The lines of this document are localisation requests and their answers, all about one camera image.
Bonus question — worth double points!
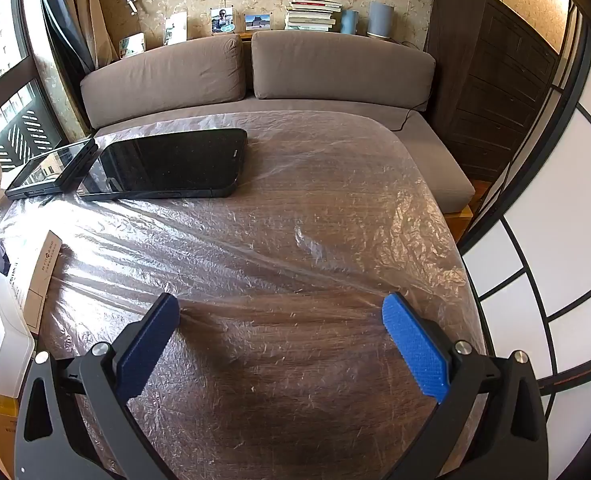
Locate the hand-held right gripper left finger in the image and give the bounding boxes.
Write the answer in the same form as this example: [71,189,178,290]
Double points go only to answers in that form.
[14,292,181,480]

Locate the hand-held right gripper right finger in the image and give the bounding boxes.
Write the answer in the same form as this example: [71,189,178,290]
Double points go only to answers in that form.
[381,291,549,480]

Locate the brown cardboard box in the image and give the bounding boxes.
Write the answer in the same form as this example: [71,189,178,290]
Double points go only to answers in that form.
[10,230,64,333]

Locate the white plastic box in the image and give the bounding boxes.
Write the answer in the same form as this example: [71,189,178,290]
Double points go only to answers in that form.
[0,262,35,400]

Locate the large black tablet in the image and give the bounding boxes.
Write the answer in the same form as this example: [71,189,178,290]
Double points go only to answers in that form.
[76,128,249,202]

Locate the brown fabric sofa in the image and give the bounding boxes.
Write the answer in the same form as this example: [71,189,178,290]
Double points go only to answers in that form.
[80,30,476,216]

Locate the white panel sliding door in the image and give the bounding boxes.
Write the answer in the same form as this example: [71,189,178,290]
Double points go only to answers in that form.
[455,0,591,480]

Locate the small tablet in blue case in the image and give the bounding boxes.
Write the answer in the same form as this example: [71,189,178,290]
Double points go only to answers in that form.
[4,137,99,200]

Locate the dark balcony railing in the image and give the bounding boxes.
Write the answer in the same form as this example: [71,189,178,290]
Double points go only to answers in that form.
[0,95,66,171]

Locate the brown sofa back cushion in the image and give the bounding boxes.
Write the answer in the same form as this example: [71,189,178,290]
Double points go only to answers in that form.
[252,30,436,112]
[80,34,249,130]

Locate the dark wooden cabinet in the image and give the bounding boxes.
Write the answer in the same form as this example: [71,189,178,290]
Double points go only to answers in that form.
[425,0,561,181]

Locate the tall white photo card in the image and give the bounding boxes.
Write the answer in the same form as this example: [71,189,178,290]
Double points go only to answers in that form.
[164,12,189,46]

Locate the grey cylindrical speaker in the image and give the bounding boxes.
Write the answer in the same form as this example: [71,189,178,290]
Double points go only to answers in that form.
[367,0,395,40]

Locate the photo of person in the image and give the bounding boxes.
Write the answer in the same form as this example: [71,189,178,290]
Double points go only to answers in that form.
[210,6,236,36]

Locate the beige and dark curtains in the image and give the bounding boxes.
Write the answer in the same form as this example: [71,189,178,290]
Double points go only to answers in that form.
[36,0,114,76]

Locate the stack of books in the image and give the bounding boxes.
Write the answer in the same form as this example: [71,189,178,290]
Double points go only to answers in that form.
[284,0,343,32]

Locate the black cable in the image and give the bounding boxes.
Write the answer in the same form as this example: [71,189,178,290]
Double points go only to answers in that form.
[393,92,429,131]

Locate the rounded photo frame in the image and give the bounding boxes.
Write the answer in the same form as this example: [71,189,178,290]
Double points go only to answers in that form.
[119,32,146,59]

